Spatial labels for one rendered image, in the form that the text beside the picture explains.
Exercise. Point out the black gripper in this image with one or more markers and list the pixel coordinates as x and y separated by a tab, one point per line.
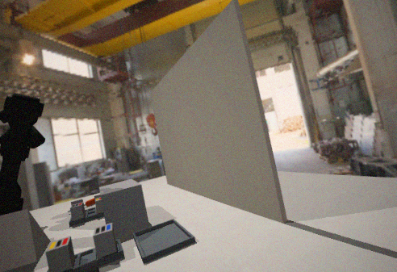
37	138

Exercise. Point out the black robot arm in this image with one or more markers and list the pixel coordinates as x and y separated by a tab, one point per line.
22	112

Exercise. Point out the orange-handled screwdriver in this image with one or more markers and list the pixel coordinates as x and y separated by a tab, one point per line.
90	202

